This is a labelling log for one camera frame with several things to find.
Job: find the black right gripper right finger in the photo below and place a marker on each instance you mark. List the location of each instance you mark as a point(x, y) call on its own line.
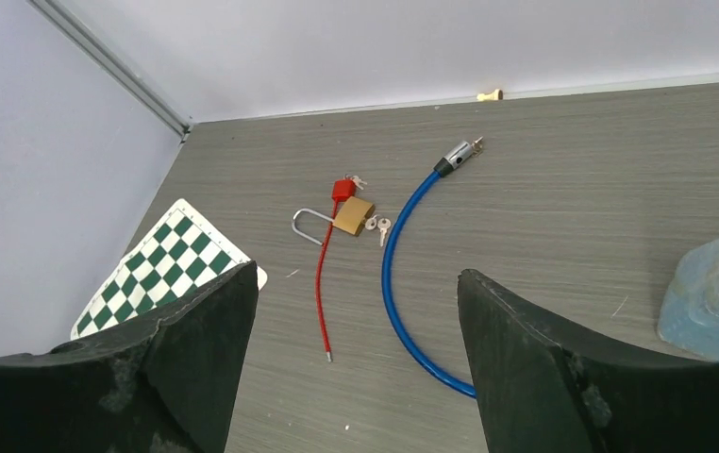
point(547, 384)

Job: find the brass padlock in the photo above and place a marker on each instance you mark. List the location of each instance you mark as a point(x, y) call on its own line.
point(350, 218)

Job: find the green white chessboard mat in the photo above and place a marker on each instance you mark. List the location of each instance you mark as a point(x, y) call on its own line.
point(180, 253)

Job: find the red lock keys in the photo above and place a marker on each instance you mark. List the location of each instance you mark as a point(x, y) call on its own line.
point(359, 183)

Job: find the padlock keys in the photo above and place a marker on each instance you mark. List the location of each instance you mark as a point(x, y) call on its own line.
point(381, 224)

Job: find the blue mesh bag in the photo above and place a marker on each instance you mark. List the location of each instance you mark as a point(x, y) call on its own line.
point(689, 313)

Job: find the small beige chess piece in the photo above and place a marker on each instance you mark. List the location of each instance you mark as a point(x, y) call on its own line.
point(495, 95)

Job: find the blue lock key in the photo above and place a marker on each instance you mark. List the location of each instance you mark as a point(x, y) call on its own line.
point(477, 146)

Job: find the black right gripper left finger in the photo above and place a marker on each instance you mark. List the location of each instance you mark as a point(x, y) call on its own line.
point(164, 381)

